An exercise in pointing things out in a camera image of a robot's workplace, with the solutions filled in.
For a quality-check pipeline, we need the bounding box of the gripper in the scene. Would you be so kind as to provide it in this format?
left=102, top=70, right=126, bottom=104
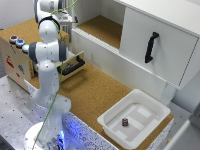
left=60, top=12, right=79, bottom=34

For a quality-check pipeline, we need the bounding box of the wooden drawer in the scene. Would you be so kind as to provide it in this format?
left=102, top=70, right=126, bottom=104
left=55, top=50, right=86, bottom=83

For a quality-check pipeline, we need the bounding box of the wooden drawer box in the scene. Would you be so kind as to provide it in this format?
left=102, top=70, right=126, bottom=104
left=0, top=17, right=71, bottom=93

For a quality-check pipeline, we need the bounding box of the green button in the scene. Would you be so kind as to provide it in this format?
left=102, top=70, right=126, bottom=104
left=21, top=44, right=31, bottom=54

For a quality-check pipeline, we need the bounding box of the blue button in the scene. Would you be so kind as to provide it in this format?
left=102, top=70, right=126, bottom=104
left=15, top=38, right=26, bottom=49

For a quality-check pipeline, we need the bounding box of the red button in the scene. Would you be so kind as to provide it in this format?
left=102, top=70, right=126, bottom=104
left=9, top=35, right=19, bottom=44

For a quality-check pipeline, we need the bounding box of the white cabinet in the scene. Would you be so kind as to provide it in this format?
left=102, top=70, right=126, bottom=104
left=71, top=0, right=200, bottom=108

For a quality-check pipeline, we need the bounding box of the white sliding door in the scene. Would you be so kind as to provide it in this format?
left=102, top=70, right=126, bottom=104
left=118, top=6, right=200, bottom=89

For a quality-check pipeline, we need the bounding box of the white plastic box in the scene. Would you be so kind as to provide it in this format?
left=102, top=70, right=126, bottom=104
left=96, top=88, right=172, bottom=150

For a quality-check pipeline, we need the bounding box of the purple block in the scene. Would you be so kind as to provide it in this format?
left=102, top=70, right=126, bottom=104
left=121, top=118, right=130, bottom=128

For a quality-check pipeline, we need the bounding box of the black drawer handle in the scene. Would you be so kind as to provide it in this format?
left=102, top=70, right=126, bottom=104
left=61, top=55, right=86, bottom=76

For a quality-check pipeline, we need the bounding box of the black door handle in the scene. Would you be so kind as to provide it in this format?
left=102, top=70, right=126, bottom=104
left=144, top=31, right=160, bottom=64

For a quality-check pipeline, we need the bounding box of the green cable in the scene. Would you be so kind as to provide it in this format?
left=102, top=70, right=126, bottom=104
left=31, top=0, right=81, bottom=150

